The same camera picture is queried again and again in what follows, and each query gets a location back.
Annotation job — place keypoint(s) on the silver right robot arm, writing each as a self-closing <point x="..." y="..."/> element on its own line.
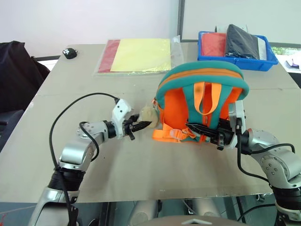
<point x="277" y="164"/>

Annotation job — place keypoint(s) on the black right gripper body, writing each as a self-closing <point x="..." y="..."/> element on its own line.
<point x="224" y="134"/>

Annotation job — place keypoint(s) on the red paper sheet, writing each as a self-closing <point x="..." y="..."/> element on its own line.
<point x="107" y="56"/>

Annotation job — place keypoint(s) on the beige robot torso top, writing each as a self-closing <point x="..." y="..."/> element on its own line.
<point x="192" y="221"/>

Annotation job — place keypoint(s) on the black bag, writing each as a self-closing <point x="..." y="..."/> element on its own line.
<point x="16" y="75"/>

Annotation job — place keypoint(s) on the yellow paper sheet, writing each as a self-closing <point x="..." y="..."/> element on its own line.
<point x="141" y="55"/>

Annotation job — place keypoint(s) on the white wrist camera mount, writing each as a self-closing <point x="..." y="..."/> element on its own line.
<point x="120" y="110"/>
<point x="238" y="110"/>

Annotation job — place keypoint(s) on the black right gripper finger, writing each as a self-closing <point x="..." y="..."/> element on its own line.
<point x="204" y="134"/>
<point x="202" y="128"/>

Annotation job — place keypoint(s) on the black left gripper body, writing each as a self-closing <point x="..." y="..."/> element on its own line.
<point x="128" y="128"/>

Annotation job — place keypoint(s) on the folded red cloth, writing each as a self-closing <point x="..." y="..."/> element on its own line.
<point x="212" y="44"/>

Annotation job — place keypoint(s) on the folded black cloth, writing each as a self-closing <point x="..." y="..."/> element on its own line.
<point x="241" y="43"/>

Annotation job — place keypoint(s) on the folded white cloth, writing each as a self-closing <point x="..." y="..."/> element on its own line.
<point x="263" y="48"/>

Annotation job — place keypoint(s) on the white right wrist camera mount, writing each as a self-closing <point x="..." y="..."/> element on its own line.
<point x="238" y="110"/>

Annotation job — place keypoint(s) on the silver robot leg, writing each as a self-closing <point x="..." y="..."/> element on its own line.
<point x="207" y="207"/>
<point x="143" y="210"/>

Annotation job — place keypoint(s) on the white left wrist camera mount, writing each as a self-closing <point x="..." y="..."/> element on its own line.
<point x="120" y="110"/>

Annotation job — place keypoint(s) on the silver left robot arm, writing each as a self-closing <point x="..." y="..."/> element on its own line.
<point x="73" y="153"/>

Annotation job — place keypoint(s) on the grey vertical wall post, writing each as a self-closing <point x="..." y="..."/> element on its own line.
<point x="180" y="20"/>

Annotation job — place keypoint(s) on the black computer mouse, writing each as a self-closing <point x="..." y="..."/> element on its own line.
<point x="69" y="53"/>

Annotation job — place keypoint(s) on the blue plastic bin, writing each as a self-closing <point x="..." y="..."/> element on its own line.
<point x="235" y="62"/>

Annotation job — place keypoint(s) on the orange and teal backpack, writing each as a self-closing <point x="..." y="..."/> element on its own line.
<point x="176" y="103"/>

